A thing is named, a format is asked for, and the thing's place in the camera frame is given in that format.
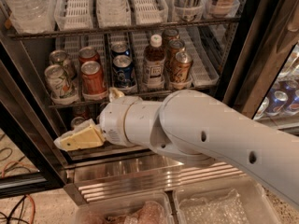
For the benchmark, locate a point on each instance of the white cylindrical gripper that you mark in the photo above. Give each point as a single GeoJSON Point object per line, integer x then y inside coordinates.
{"type": "Point", "coordinates": [116, 120]}

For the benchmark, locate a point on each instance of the white green 7up can front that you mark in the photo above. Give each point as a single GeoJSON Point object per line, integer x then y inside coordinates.
{"type": "Point", "coordinates": [59, 82]}

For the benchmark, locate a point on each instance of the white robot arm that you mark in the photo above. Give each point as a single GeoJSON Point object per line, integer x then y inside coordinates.
{"type": "Point", "coordinates": [194, 128]}

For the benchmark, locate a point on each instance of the orange can bottom shelf front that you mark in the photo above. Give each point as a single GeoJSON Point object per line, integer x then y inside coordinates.
{"type": "Point", "coordinates": [75, 122]}

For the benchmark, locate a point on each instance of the orange soda can front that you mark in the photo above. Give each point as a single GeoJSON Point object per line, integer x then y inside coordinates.
{"type": "Point", "coordinates": [93, 78]}

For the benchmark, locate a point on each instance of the orange soda can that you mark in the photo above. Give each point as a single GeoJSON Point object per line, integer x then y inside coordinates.
{"type": "Point", "coordinates": [88, 54]}
{"type": "Point", "coordinates": [93, 78]}

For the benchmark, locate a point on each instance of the blue Pepsi can front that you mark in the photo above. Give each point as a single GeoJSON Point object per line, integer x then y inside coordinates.
{"type": "Point", "coordinates": [123, 71]}

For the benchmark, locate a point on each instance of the blue pepsi can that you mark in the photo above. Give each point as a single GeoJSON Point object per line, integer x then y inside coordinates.
{"type": "Point", "coordinates": [120, 48]}
{"type": "Point", "coordinates": [123, 71]}

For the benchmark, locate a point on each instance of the orange soda can rear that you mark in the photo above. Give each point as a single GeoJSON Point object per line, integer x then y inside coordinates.
{"type": "Point", "coordinates": [88, 54]}

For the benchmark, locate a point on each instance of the blue Pepsi can rear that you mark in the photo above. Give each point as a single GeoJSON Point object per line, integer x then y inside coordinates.
{"type": "Point", "coordinates": [120, 48]}

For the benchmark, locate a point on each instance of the steel fridge bottom grille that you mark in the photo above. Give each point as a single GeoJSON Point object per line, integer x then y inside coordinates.
{"type": "Point", "coordinates": [94, 181]}

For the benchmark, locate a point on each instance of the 7up can rear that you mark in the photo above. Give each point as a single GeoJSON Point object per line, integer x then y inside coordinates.
{"type": "Point", "coordinates": [62, 58]}

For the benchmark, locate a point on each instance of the bronze can front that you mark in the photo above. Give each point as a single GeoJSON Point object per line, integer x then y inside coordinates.
{"type": "Point", "coordinates": [180, 66]}

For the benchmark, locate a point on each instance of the bronze can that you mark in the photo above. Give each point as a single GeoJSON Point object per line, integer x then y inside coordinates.
{"type": "Point", "coordinates": [172, 48]}
{"type": "Point", "coordinates": [169, 34]}
{"type": "Point", "coordinates": [180, 66]}

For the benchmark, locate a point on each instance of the bronze can middle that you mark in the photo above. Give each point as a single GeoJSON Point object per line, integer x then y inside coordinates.
{"type": "Point", "coordinates": [172, 48]}

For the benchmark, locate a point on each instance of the bronze can rear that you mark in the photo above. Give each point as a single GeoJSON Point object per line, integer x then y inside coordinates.
{"type": "Point", "coordinates": [169, 34]}

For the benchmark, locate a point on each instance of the large water bottle top shelf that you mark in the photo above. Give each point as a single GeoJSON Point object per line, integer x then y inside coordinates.
{"type": "Point", "coordinates": [32, 16]}

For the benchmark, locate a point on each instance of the plaid can top shelf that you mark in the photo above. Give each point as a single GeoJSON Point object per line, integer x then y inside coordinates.
{"type": "Point", "coordinates": [187, 10]}

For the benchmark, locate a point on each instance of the brown tea bottle white cap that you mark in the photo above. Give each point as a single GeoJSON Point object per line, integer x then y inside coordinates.
{"type": "Point", "coordinates": [154, 58]}

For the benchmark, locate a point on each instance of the left clear plastic bin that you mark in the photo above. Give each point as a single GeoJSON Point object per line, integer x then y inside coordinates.
{"type": "Point", "coordinates": [142, 208]}

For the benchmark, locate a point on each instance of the clear plastic bin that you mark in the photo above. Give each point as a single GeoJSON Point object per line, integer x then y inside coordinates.
{"type": "Point", "coordinates": [142, 208]}
{"type": "Point", "coordinates": [231, 200]}

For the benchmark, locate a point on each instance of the right clear plastic bin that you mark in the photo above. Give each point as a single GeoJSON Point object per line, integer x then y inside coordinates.
{"type": "Point", "coordinates": [231, 200]}

